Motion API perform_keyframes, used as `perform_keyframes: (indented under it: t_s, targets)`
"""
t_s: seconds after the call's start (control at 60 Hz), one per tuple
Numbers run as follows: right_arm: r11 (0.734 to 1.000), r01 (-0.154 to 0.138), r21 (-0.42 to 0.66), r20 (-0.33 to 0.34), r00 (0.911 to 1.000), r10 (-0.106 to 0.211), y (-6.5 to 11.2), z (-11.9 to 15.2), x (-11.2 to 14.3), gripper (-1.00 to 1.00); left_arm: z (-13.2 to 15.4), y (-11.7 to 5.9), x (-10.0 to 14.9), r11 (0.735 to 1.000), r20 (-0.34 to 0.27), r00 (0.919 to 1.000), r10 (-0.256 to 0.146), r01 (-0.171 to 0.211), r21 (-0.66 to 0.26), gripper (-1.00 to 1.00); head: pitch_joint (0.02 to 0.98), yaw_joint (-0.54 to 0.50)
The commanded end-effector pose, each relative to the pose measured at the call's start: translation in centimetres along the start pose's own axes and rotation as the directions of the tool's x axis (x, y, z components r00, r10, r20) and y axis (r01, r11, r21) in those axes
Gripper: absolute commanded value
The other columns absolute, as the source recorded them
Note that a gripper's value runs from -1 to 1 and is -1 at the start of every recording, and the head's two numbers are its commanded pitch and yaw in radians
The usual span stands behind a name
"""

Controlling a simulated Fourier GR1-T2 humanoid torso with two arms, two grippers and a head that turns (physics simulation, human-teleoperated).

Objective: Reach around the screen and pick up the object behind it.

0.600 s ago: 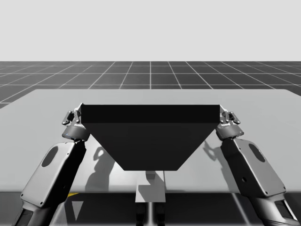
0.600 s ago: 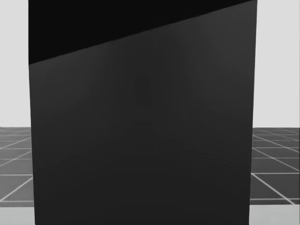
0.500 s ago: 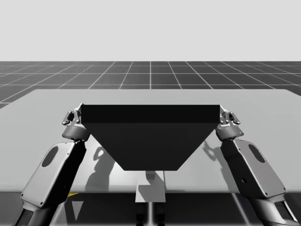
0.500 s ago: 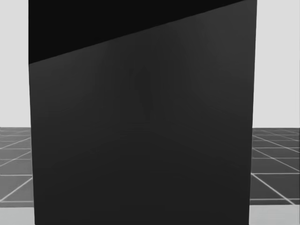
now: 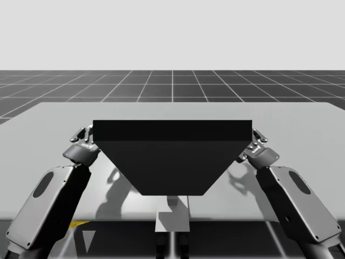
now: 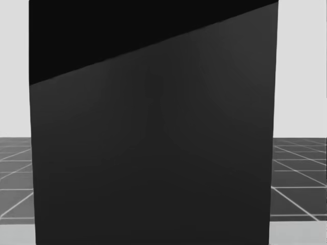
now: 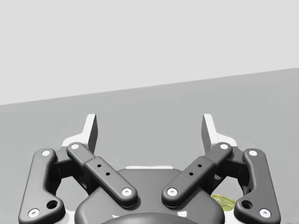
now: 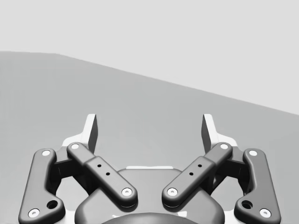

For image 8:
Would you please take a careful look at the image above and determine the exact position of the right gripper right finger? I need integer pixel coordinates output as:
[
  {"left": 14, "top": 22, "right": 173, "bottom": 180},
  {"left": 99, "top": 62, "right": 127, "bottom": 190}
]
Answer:
[{"left": 161, "top": 113, "right": 282, "bottom": 224}]

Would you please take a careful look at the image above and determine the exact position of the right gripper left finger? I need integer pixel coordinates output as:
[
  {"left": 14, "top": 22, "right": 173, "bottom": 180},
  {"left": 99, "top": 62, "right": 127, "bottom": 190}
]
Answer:
[{"left": 18, "top": 113, "right": 139, "bottom": 224}]

